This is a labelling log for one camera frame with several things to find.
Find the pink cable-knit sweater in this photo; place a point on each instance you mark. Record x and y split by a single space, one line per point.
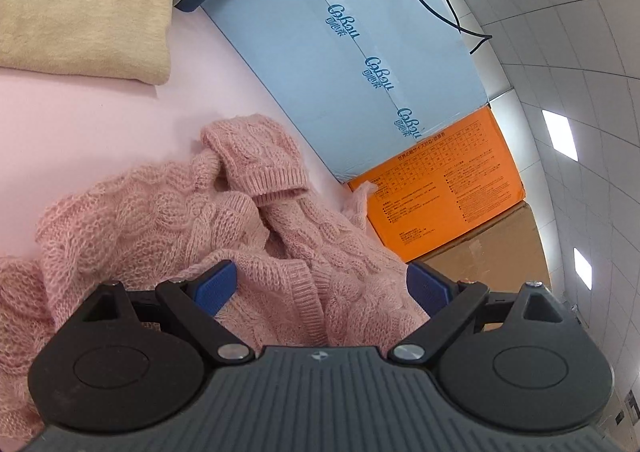
309 275

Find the beige folded sweater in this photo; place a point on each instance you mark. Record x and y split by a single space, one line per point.
121 39

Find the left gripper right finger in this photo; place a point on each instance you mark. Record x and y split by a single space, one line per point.
451 306

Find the light blue cardboard box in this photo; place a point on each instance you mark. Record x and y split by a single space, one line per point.
362 80

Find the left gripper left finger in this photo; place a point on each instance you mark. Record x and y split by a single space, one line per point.
189 309

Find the large brown cardboard box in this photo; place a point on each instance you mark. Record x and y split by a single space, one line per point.
502 253

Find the orange cardboard box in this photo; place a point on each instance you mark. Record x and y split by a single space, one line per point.
443 187

